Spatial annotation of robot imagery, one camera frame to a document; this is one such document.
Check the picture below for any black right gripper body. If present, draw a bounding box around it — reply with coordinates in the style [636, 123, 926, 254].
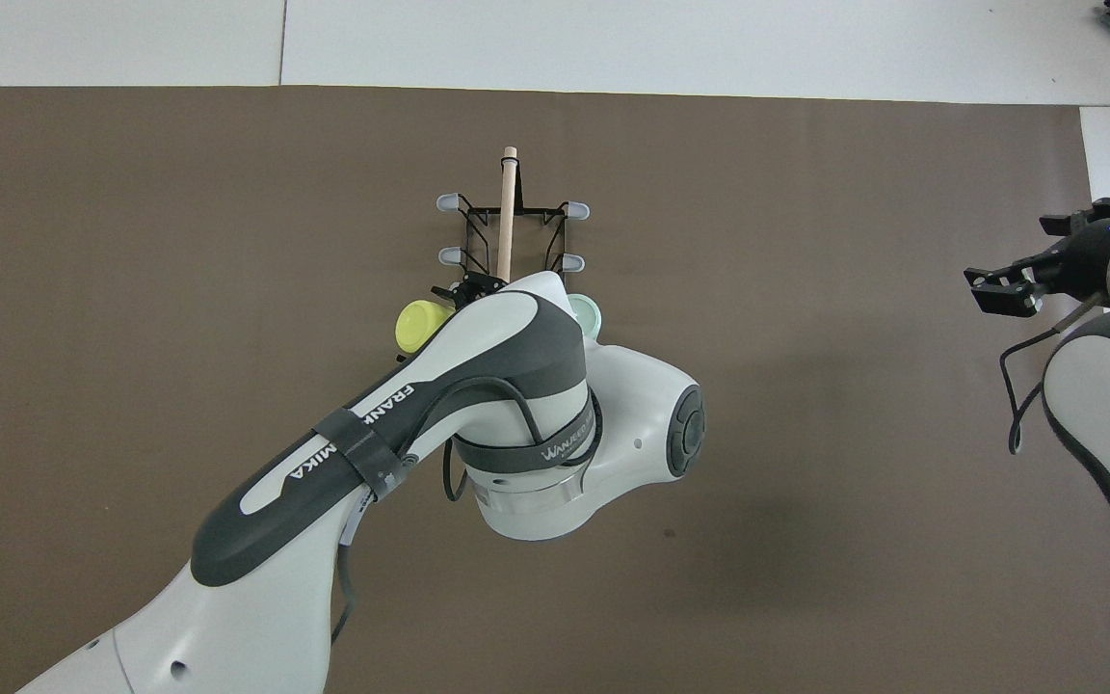
[1054, 218, 1110, 303]

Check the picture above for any yellow plastic cup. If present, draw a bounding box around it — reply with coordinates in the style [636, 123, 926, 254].
[394, 299, 456, 355]

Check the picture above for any pale green plastic cup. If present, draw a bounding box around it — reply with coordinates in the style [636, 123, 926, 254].
[565, 294, 605, 341]

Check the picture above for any brown table mat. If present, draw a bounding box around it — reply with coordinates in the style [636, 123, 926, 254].
[0, 85, 1110, 694]

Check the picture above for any black wire cup rack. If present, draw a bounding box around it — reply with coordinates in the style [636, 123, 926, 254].
[435, 147, 592, 295]

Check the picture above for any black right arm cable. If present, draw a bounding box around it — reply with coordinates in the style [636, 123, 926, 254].
[998, 294, 1101, 455]

